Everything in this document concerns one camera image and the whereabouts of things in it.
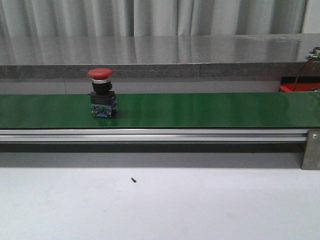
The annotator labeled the grey stone counter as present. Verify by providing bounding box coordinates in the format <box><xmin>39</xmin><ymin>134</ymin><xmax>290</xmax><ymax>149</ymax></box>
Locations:
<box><xmin>0</xmin><ymin>33</ymin><xmax>320</xmax><ymax>79</ymax></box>

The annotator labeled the green conveyor belt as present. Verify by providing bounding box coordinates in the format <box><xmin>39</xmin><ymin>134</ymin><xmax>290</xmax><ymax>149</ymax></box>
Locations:
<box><xmin>0</xmin><ymin>92</ymin><xmax>320</xmax><ymax>129</ymax></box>

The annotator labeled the red plastic bin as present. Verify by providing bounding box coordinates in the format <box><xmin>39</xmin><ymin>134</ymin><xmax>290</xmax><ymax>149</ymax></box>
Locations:
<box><xmin>279</xmin><ymin>76</ymin><xmax>320</xmax><ymax>92</ymax></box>

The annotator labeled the green circuit board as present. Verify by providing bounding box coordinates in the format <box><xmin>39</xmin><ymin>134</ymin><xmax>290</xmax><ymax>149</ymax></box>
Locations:
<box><xmin>306</xmin><ymin>47</ymin><xmax>320</xmax><ymax>61</ymax></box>

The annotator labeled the white pleated curtain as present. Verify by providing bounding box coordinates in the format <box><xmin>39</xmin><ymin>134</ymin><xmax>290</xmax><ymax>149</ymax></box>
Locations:
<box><xmin>0</xmin><ymin>0</ymin><xmax>307</xmax><ymax>37</ymax></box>

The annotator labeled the aluminium conveyor rail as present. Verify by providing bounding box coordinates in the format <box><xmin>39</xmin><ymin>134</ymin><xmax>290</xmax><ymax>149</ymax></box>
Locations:
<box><xmin>0</xmin><ymin>128</ymin><xmax>308</xmax><ymax>143</ymax></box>

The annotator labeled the metal support bracket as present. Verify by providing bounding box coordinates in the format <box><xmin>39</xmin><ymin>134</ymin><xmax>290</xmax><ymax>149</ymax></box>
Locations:
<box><xmin>301</xmin><ymin>129</ymin><xmax>320</xmax><ymax>170</ymax></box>

